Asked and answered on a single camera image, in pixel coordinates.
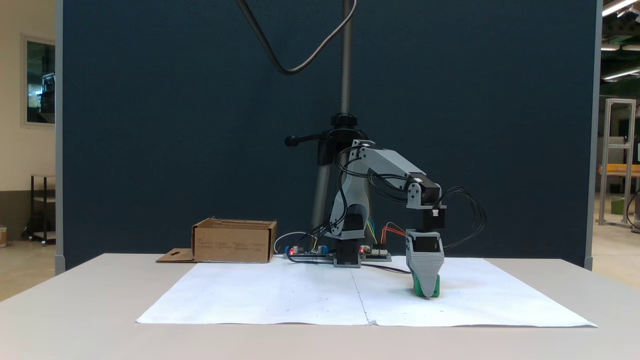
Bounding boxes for black and grey tripod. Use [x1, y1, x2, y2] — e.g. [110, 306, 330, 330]
[283, 0, 374, 236]

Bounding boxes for wall window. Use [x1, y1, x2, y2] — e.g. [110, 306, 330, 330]
[21, 34, 56, 129]

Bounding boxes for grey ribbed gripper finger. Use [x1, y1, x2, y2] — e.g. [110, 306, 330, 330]
[407, 259, 445, 299]

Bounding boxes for ceiling light strip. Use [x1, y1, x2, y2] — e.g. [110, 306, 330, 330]
[602, 0, 640, 17]
[602, 66, 640, 82]

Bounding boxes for dark blue partition panel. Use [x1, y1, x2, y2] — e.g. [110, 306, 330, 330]
[55, 0, 602, 272]

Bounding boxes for black shelf cart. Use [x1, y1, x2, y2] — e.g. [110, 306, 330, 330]
[29, 173, 56, 247]

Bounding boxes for black cable with orange ends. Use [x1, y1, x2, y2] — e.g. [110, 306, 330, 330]
[360, 221, 414, 275]

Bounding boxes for brown cardboard box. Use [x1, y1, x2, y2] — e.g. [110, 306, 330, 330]
[155, 217, 278, 264]

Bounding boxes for hanging grey camera cable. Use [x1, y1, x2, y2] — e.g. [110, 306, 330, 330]
[235, 0, 359, 77]

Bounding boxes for black forearm cable bundle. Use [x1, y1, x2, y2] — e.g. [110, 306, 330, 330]
[336, 146, 418, 203]

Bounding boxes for aluminium profile frame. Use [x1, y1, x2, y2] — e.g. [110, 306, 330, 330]
[597, 98, 637, 229]

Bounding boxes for black base cable bundle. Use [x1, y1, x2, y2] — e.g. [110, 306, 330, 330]
[299, 172, 349, 252]

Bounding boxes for orange table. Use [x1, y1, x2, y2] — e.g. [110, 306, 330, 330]
[598, 163, 640, 178]

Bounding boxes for green dice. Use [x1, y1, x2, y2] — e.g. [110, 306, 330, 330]
[412, 271, 441, 299]

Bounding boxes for black gripper cable bundle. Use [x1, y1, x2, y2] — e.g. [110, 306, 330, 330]
[439, 186, 487, 252]

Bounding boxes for blue circuit board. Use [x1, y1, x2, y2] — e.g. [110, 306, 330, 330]
[284, 244, 335, 261]

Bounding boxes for white paper sheet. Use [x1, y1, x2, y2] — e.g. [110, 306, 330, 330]
[136, 256, 598, 329]

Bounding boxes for green circuit board with wires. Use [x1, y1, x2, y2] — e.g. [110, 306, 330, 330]
[359, 244, 393, 262]

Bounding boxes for white cable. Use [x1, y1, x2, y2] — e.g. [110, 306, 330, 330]
[273, 230, 313, 257]

